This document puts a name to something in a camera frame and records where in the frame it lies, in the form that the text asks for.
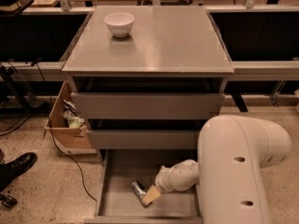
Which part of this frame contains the grey middle drawer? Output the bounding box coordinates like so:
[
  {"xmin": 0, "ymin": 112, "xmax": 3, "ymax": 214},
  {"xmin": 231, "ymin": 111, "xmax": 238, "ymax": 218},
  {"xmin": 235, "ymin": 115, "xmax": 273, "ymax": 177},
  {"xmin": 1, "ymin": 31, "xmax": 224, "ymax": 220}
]
[{"xmin": 88, "ymin": 130, "xmax": 199, "ymax": 149}]

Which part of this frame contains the silver redbull can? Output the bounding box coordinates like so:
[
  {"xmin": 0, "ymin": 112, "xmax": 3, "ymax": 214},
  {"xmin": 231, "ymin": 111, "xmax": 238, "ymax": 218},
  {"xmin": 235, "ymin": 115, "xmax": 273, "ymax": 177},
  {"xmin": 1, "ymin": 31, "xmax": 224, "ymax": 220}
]
[{"xmin": 131, "ymin": 180, "xmax": 147, "ymax": 207}]

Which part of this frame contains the grey top drawer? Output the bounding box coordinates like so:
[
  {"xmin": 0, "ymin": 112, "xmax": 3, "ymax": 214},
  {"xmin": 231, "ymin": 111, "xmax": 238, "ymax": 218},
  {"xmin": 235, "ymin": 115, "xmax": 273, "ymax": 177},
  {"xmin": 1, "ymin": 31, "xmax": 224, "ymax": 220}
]
[{"xmin": 71, "ymin": 92, "xmax": 224, "ymax": 120}]

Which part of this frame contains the black leather shoe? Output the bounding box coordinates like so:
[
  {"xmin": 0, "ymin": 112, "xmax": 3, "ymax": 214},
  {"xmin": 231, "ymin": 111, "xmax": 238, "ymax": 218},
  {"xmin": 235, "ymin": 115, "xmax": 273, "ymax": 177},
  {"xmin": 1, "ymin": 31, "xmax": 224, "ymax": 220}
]
[{"xmin": 0, "ymin": 152, "xmax": 37, "ymax": 191}]

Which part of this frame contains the black stand left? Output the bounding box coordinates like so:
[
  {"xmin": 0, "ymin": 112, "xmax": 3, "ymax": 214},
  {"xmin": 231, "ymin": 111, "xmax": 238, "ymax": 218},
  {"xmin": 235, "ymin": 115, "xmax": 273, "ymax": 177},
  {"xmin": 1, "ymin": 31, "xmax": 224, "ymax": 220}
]
[{"xmin": 0, "ymin": 64, "xmax": 50, "ymax": 114}]

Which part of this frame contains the black chair caster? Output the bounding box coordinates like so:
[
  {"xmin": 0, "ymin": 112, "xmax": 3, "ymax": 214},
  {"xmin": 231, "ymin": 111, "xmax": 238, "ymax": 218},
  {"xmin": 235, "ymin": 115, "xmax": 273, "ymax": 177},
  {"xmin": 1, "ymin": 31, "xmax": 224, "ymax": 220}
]
[{"xmin": 0, "ymin": 194, "xmax": 18, "ymax": 209}]

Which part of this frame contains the crumpled trash in box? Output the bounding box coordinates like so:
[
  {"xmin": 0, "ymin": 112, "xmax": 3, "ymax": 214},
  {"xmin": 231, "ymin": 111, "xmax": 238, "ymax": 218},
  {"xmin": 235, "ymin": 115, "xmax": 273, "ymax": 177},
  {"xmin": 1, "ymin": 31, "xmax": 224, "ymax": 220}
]
[{"xmin": 63, "ymin": 100, "xmax": 85, "ymax": 128}]

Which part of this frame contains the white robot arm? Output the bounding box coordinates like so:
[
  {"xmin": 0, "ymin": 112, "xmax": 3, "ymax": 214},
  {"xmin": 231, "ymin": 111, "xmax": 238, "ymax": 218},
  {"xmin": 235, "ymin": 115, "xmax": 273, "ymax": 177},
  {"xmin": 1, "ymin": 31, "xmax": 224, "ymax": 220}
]
[{"xmin": 141, "ymin": 115, "xmax": 292, "ymax": 224}]

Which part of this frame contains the white ceramic bowl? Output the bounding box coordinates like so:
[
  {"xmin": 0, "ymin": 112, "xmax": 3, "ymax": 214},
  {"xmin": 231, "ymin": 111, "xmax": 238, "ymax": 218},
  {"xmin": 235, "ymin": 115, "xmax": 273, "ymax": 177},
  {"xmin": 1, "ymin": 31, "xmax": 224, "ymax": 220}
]
[{"xmin": 104, "ymin": 12, "xmax": 135, "ymax": 37}]

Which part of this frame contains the brown cardboard box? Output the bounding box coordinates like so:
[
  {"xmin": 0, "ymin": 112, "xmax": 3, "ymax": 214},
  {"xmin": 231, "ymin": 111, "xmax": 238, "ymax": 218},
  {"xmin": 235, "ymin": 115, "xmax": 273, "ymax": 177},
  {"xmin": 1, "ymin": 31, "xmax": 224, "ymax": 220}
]
[{"xmin": 45, "ymin": 81, "xmax": 92, "ymax": 149}]

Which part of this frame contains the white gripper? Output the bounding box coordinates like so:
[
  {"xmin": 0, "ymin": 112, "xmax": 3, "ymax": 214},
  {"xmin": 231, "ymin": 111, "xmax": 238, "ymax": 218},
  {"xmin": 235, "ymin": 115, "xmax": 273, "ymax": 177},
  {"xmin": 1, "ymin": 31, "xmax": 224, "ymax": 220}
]
[{"xmin": 141, "ymin": 160, "xmax": 199, "ymax": 205}]

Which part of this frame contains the black floor cable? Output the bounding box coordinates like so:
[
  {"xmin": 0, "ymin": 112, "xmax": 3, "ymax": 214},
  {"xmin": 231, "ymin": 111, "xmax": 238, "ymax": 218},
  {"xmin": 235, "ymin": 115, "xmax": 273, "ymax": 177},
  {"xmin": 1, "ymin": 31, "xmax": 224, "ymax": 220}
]
[{"xmin": 35, "ymin": 63, "xmax": 97, "ymax": 203}]

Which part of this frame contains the grey drawer cabinet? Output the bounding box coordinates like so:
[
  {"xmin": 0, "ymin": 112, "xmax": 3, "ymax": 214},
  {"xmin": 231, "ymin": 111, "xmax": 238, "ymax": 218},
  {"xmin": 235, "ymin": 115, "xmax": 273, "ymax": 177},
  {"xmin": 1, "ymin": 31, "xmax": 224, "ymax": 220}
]
[{"xmin": 61, "ymin": 5, "xmax": 235, "ymax": 224}]

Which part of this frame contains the grey open bottom drawer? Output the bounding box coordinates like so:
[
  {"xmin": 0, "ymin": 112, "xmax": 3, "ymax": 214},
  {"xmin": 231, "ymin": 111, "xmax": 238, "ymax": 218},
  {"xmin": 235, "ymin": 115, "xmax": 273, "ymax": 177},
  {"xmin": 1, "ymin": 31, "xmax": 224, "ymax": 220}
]
[{"xmin": 83, "ymin": 149, "xmax": 203, "ymax": 224}]

